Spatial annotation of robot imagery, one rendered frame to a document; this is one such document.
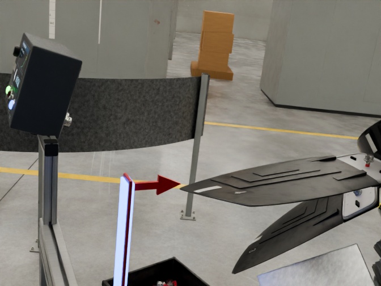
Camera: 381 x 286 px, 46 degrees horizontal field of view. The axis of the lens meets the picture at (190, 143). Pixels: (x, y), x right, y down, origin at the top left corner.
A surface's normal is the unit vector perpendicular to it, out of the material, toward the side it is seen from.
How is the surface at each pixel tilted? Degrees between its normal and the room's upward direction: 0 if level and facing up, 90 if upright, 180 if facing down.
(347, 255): 56
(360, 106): 90
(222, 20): 90
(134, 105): 90
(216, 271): 0
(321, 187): 3
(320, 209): 51
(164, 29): 90
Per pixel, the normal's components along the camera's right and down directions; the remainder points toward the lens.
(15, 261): 0.11, -0.95
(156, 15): 0.02, 0.31
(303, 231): -0.67, -0.72
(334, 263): -0.36, -0.37
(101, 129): 0.46, 0.32
